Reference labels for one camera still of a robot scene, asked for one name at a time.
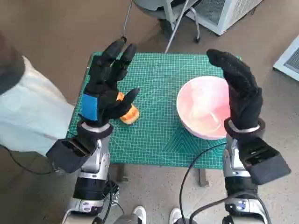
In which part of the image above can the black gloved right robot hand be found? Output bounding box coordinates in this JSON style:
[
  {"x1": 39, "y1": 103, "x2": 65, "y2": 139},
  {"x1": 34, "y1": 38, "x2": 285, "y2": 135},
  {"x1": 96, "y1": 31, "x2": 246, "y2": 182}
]
[{"x1": 206, "y1": 48, "x2": 263, "y2": 130}]

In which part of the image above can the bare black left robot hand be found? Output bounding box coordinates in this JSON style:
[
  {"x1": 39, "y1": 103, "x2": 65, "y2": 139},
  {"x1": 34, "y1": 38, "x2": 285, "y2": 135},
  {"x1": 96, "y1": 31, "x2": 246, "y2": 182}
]
[{"x1": 78, "y1": 39, "x2": 141, "y2": 128}]

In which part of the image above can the orange sliced toy bread loaf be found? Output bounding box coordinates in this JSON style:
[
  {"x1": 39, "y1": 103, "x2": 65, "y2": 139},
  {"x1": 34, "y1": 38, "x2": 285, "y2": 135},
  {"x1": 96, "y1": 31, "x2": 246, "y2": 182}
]
[{"x1": 116, "y1": 92, "x2": 140, "y2": 126}]

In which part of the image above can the pink bowl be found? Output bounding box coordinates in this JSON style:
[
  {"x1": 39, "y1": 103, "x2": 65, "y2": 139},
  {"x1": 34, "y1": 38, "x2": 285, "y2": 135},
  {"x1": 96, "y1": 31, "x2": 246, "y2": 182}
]
[{"x1": 176, "y1": 75, "x2": 232, "y2": 140}]

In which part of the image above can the green cutting mat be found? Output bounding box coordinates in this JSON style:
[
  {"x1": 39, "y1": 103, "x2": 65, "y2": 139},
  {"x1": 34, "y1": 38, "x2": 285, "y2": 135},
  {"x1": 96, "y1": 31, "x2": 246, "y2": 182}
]
[{"x1": 66, "y1": 52, "x2": 242, "y2": 168}]

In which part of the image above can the white unit with grille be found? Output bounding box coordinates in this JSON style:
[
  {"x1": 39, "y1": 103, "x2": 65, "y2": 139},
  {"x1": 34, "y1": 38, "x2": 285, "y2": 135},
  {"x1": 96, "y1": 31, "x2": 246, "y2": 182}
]
[{"x1": 272, "y1": 35, "x2": 299, "y2": 82}]

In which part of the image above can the person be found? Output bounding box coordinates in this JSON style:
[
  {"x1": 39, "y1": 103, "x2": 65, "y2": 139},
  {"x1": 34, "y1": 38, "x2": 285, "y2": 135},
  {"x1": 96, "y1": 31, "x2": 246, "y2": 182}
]
[{"x1": 0, "y1": 30, "x2": 77, "y2": 157}]

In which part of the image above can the black metal table leg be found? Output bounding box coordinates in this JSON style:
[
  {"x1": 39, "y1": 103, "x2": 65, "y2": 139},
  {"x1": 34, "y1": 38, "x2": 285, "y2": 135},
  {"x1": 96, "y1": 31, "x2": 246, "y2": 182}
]
[
  {"x1": 116, "y1": 163, "x2": 128, "y2": 183},
  {"x1": 198, "y1": 168, "x2": 209, "y2": 187}
]

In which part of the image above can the white cabinet with mesh panel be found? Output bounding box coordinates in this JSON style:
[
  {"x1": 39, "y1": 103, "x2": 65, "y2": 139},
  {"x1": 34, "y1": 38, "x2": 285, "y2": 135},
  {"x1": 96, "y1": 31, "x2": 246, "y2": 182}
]
[{"x1": 185, "y1": 0, "x2": 264, "y2": 36}]

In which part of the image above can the grey metal pole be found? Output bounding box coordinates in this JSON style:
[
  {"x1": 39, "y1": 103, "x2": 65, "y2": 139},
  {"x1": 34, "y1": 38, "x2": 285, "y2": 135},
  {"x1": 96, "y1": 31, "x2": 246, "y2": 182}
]
[{"x1": 164, "y1": 4, "x2": 187, "y2": 54}]

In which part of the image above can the black flat metal stand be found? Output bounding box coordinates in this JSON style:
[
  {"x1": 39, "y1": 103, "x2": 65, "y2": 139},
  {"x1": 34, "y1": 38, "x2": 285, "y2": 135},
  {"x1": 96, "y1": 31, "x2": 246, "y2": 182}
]
[{"x1": 107, "y1": 182, "x2": 121, "y2": 207}]

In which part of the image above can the grey office chair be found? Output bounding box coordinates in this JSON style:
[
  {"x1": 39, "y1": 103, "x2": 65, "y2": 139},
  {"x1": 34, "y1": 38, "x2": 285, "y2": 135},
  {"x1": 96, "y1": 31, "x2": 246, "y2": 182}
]
[{"x1": 123, "y1": 0, "x2": 201, "y2": 44}]

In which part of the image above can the white robot left foot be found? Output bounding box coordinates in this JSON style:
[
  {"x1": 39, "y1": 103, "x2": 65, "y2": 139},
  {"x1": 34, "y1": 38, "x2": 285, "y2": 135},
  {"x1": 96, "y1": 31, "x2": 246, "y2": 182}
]
[{"x1": 132, "y1": 205, "x2": 147, "y2": 224}]

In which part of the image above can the white robot foot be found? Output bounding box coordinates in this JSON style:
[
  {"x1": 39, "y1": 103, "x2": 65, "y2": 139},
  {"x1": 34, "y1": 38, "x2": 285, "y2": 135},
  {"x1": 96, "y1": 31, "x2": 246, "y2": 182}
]
[
  {"x1": 132, "y1": 205, "x2": 147, "y2": 224},
  {"x1": 169, "y1": 207, "x2": 183, "y2": 224}
]

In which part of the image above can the white robot right foot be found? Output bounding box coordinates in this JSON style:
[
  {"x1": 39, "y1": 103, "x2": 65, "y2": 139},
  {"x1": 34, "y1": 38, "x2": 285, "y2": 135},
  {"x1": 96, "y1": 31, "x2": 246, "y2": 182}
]
[{"x1": 169, "y1": 207, "x2": 183, "y2": 224}]

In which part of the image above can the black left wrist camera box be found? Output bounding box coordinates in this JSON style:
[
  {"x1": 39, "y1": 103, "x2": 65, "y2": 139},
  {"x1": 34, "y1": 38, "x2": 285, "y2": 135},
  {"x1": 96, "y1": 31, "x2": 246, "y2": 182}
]
[{"x1": 46, "y1": 136, "x2": 98, "y2": 174}]

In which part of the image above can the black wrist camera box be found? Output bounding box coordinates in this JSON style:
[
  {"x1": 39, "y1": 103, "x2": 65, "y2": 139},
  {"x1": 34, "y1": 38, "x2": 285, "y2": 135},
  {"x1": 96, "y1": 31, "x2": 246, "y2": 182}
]
[
  {"x1": 46, "y1": 136, "x2": 98, "y2": 174},
  {"x1": 238, "y1": 137, "x2": 292, "y2": 185}
]

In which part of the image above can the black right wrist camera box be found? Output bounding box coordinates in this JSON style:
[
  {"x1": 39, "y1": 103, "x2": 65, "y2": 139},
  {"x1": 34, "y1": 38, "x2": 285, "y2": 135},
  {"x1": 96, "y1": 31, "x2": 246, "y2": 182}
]
[{"x1": 238, "y1": 137, "x2": 292, "y2": 185}]

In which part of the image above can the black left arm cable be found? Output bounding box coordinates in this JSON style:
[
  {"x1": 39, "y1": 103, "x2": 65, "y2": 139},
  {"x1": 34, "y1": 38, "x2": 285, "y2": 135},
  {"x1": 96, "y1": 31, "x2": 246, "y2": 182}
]
[{"x1": 0, "y1": 140, "x2": 59, "y2": 175}]

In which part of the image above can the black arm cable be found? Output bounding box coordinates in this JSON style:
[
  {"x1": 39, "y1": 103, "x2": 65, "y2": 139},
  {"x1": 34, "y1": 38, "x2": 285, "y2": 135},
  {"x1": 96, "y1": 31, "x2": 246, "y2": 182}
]
[
  {"x1": 0, "y1": 140, "x2": 59, "y2": 175},
  {"x1": 179, "y1": 142, "x2": 227, "y2": 224}
]

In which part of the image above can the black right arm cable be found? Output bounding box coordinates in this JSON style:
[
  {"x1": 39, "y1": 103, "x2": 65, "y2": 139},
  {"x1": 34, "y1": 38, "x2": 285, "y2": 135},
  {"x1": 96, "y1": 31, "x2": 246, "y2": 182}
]
[{"x1": 179, "y1": 142, "x2": 227, "y2": 224}]

